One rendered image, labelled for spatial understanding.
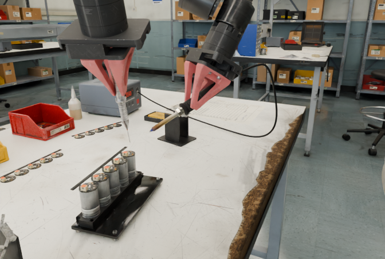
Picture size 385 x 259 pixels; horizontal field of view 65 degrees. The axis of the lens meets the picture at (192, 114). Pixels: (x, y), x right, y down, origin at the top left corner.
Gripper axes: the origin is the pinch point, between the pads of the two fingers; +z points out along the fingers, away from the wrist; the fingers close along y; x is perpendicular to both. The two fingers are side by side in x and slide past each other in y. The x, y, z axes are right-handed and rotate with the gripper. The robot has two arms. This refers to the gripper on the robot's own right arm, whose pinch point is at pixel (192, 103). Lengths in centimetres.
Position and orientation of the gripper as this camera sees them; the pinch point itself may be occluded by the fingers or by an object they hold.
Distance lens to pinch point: 54.2
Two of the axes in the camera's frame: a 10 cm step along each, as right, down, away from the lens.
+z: -4.3, 9.0, 0.4
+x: 7.7, 3.5, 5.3
